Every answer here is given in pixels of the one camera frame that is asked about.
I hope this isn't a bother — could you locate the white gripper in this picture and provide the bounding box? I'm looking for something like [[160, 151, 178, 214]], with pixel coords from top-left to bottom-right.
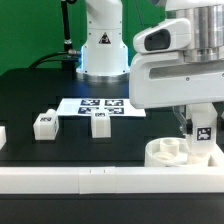
[[129, 18, 224, 135]]

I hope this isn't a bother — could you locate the white round stool seat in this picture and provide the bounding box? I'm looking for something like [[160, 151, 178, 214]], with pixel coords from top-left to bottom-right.
[[144, 137, 210, 168]]

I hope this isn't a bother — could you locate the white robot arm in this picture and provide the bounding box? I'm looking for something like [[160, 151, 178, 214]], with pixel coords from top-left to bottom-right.
[[77, 0, 224, 139]]

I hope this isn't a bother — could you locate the white front fence bar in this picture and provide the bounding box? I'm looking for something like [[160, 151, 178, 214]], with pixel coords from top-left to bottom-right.
[[0, 167, 224, 194]]

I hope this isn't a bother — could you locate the white marker sheet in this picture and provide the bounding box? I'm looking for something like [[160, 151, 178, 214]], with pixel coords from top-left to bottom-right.
[[57, 98, 146, 117]]

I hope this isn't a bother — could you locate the white left fence piece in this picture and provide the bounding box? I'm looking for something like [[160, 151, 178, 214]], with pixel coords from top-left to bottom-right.
[[0, 126, 6, 150]]

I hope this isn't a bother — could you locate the black cable bundle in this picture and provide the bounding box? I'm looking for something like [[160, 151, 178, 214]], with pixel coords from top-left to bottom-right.
[[28, 49, 82, 70]]

